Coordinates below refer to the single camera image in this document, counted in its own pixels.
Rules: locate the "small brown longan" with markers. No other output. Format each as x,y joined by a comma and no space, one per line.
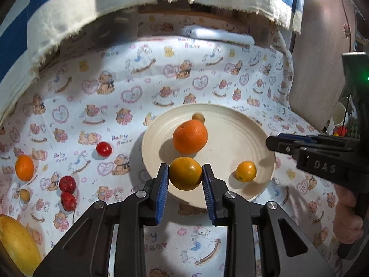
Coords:
24,195
198,117

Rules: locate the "small yellow tangerine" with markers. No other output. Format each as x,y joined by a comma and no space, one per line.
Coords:
246,171
186,173

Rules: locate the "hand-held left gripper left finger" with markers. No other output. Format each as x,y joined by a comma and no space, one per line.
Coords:
163,196

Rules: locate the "white cup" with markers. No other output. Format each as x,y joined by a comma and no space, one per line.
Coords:
338,112

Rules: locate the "striped hanging cloth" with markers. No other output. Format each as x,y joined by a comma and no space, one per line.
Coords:
72,11

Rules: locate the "red lychee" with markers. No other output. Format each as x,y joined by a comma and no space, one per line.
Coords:
67,183
68,201

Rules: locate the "red cherry tomato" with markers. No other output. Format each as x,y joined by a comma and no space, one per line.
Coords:
103,149

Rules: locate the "large orange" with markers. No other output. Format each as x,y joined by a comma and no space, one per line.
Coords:
190,137

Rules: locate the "wooden board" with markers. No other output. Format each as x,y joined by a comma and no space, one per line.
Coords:
317,63

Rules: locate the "cream round plate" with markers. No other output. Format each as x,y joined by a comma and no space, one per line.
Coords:
230,138

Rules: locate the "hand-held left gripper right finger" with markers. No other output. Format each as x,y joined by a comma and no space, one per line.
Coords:
210,196

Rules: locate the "yellow mango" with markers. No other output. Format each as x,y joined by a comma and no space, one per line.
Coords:
17,245

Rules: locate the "small orange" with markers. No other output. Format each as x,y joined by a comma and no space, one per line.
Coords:
24,166

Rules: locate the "white power strip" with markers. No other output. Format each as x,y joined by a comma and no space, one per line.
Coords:
222,36

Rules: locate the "person's right hand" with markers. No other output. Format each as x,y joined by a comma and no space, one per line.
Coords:
346,219

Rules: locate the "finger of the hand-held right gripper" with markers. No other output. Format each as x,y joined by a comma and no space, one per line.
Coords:
305,140
284,147

